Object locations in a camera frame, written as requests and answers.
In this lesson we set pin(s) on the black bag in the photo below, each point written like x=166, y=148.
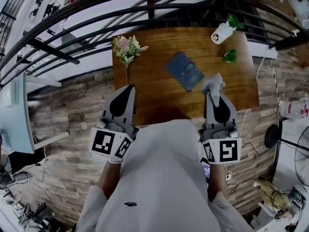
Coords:
x=24, y=161

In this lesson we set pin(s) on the white plastic bag red print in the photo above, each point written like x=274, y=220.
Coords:
x=292, y=109

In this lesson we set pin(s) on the white desk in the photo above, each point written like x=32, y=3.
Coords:
x=17, y=120

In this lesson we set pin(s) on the white power strip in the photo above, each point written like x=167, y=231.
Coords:
x=265, y=53

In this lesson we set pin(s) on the artificial flower bouquet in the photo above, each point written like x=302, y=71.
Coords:
x=126, y=48

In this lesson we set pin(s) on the person's right forearm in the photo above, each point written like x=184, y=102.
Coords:
x=217, y=180

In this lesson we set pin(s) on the grey cleaning cloth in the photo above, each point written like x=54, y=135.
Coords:
x=212, y=83

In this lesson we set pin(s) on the black device with screen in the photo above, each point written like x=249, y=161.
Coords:
x=205, y=170

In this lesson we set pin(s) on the black standing fan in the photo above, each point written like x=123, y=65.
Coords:
x=271, y=136

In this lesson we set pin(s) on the white wristband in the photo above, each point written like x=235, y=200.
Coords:
x=114, y=161

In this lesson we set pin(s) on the person's white shirt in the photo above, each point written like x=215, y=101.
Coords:
x=157, y=178

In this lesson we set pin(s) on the flat white box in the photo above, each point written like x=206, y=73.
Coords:
x=13, y=93

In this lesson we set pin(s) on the small white potted plant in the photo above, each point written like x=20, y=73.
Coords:
x=230, y=55

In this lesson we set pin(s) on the dark blue notebook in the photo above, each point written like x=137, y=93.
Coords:
x=184, y=71

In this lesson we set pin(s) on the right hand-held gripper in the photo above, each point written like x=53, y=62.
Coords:
x=224, y=151

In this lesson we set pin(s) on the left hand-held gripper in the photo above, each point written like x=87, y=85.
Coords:
x=103, y=141

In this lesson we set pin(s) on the green leafy sprig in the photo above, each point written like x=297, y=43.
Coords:
x=234, y=22

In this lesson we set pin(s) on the person's left forearm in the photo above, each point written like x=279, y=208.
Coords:
x=108, y=178

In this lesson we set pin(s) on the white printed vase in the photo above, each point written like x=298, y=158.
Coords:
x=220, y=33

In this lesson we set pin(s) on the beige wooden ornament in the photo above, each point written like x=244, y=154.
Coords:
x=268, y=190

